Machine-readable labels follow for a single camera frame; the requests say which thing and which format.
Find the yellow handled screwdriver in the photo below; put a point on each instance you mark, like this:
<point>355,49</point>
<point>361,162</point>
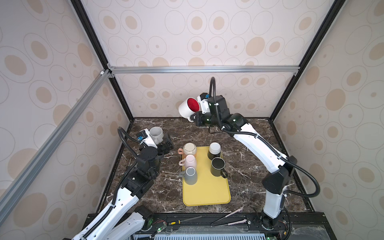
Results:
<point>182,221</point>

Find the pink handled tweezers lower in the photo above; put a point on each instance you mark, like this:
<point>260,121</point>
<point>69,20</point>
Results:
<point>232,223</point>

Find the black mug white base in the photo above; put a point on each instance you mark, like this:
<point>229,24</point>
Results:
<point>214,151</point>

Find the horizontal aluminium rail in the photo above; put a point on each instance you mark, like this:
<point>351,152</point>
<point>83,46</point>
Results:
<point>205,69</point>

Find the yellow plastic tray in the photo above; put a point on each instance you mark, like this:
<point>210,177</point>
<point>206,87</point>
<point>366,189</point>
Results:
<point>208,190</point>

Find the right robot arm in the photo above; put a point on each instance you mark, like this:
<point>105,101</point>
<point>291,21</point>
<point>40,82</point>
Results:
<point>280,167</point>

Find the white speckled mug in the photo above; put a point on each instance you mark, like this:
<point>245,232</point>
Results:
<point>157,134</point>

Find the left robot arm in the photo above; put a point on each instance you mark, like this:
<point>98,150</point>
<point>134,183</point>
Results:
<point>110,224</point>

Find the pink handled tweezers upper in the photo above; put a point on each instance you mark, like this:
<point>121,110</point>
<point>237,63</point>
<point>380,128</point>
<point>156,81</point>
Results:
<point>228,215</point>

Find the pink handled tweezers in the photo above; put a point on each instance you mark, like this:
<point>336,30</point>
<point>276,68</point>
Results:
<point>228,215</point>
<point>232,223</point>

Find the white mug red inside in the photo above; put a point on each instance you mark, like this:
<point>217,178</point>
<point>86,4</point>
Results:
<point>189,107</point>

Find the black upright mug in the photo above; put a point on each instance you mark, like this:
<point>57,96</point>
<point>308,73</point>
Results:
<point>218,168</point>

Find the cream and peach mug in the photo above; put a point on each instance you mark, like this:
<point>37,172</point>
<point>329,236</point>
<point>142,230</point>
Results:
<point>188,149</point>

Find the left slanted aluminium rail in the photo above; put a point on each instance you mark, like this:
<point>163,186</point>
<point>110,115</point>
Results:
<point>32,169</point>

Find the pink mug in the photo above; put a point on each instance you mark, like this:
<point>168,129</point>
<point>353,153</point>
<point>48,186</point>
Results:
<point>188,161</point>

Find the grey mug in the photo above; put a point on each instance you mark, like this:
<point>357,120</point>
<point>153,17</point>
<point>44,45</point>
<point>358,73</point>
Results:
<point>189,175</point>

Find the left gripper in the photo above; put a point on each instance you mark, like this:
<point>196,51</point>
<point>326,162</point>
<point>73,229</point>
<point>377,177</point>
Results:
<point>165,148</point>

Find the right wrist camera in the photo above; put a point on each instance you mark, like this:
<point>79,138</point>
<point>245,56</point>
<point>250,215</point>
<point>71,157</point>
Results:
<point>203,102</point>

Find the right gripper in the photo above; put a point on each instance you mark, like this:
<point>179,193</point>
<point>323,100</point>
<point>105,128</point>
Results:
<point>198,120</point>

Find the black base frame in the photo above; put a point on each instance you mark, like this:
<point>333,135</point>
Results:
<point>291,226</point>

